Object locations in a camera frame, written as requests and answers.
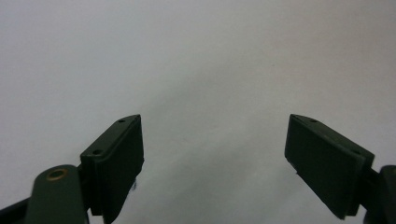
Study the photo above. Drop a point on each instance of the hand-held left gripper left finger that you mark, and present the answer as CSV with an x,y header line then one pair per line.
x,y
115,168

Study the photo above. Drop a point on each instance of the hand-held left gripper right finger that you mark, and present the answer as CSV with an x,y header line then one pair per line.
x,y
323,161

